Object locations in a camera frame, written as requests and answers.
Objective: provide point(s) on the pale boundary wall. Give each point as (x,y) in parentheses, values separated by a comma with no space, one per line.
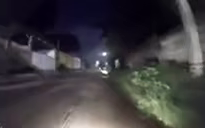
(43,60)

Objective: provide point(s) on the vehicle with headlight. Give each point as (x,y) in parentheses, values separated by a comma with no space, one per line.
(104,71)

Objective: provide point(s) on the street lamp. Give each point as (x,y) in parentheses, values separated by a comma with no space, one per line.
(104,53)

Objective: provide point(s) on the grass verge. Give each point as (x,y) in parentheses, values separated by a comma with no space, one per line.
(150,90)

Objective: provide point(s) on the dark asphalt road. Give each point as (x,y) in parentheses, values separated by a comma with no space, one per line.
(73,100)

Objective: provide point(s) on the building behind verge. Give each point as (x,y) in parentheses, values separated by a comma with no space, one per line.
(176,46)

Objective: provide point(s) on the pale concrete pole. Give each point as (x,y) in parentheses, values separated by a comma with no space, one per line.
(194,43)

